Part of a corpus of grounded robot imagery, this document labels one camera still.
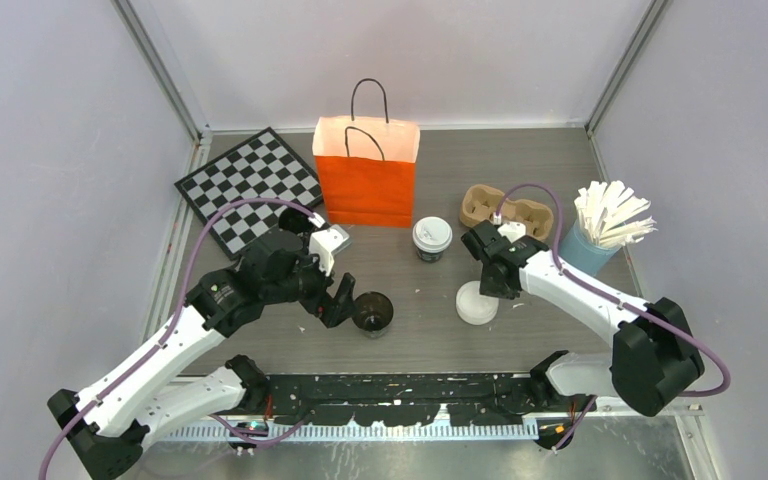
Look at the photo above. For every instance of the black cup stack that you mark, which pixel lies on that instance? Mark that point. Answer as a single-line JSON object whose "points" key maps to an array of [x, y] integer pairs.
{"points": [[295, 222]]}

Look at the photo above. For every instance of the cardboard cup carrier tray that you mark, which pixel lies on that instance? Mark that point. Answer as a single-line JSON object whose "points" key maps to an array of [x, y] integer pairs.
{"points": [[480, 202]]}

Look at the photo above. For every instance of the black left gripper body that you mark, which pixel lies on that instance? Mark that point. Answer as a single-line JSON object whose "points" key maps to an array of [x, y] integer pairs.
{"points": [[307, 284]]}

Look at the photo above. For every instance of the black white chessboard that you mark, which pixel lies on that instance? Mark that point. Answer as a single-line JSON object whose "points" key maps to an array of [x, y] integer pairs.
{"points": [[263, 165]]}

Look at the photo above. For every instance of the dark translucent coffee cup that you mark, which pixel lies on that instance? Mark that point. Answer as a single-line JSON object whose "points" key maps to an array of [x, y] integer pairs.
{"points": [[429, 256]]}

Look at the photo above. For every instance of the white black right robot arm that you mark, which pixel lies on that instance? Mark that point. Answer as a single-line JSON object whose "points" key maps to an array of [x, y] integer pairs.
{"points": [[652, 358]]}

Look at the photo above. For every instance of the white plastic cup lid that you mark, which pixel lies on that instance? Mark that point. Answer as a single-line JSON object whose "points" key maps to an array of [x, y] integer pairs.
{"points": [[432, 234]]}

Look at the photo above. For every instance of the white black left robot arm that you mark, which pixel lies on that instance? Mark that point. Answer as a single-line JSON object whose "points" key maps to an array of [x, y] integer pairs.
{"points": [[110, 423]]}

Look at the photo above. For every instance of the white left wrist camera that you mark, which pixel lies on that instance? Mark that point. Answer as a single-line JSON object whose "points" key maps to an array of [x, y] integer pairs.
{"points": [[326, 241]]}

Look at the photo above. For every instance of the blue cup holder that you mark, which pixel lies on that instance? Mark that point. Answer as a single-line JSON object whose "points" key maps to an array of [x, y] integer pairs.
{"points": [[577, 250]]}

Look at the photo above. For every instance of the orange paper bag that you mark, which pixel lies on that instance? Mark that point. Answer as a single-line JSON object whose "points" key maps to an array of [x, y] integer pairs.
{"points": [[367, 165]]}

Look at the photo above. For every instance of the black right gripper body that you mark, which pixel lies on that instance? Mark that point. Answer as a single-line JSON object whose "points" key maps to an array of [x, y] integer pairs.
{"points": [[490, 287]]}

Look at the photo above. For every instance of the white lid stack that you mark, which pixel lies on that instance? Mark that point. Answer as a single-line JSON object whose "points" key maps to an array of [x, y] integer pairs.
{"points": [[473, 307]]}

